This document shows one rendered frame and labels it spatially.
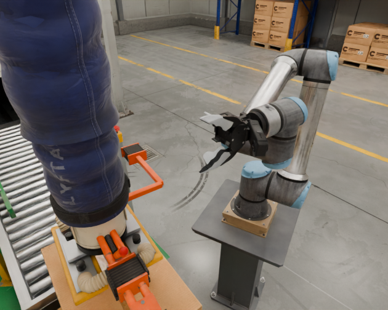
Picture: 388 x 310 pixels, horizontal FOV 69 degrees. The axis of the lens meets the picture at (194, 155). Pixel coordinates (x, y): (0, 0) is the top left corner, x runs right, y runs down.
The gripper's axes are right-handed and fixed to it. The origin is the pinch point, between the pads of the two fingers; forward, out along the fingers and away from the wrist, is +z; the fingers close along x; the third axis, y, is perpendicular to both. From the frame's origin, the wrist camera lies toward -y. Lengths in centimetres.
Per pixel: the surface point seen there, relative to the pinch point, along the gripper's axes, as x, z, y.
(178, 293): -63, 5, 6
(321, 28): -104, -759, 476
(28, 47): 23.3, 27.8, 16.2
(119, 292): -31.9, 25.8, -2.3
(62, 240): -44, 34, 35
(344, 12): -59, -772, 426
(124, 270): -31.8, 22.6, 2.7
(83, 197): -14.7, 25.6, 16.9
